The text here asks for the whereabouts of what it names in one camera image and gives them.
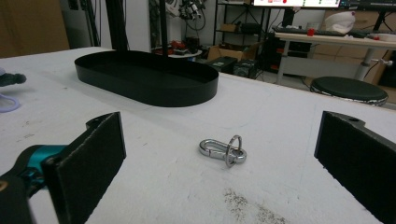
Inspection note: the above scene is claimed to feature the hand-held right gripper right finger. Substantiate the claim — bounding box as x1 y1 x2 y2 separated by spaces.
313 110 396 224

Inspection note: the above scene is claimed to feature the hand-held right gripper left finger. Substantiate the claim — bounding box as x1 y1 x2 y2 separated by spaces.
41 111 127 224

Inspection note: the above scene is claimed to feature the black key rack oval tray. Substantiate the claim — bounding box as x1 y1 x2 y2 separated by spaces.
74 0 219 108

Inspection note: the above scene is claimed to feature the silver carabiner key ring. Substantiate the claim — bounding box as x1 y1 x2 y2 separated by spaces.
198 133 248 169

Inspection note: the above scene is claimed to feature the round black stool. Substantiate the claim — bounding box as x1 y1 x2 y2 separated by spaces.
309 76 389 107

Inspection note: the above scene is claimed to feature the white desk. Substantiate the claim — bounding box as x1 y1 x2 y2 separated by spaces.
273 30 396 86

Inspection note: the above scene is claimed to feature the white cloth bundle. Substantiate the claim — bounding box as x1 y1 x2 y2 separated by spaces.
323 11 357 35

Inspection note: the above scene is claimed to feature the black keyboard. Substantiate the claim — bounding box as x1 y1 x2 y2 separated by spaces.
273 26 350 37

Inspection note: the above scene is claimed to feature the round white table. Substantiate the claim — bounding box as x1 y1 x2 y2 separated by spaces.
154 46 204 60

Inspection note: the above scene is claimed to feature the brown wooden panel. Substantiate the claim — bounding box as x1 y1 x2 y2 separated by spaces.
0 0 70 59

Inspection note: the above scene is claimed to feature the black computer tower green label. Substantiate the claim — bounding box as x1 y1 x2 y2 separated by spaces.
206 56 238 75

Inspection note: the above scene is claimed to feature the computer monitor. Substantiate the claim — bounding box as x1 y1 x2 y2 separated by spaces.
252 0 342 9

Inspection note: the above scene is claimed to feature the large open cardboard box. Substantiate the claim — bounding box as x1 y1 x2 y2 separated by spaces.
206 41 263 63

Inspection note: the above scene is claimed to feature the small cardboard box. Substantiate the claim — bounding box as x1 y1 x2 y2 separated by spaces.
219 22 239 34

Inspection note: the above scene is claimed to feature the black metal shelf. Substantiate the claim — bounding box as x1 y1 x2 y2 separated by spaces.
212 0 273 49

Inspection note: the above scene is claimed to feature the black metal frame post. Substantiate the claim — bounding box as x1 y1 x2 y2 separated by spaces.
105 0 131 52

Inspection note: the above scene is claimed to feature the black cable bundle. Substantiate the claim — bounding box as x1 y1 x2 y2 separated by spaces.
81 0 102 48

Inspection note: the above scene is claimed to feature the hanging device with cables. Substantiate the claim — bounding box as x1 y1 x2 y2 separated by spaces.
177 0 207 32

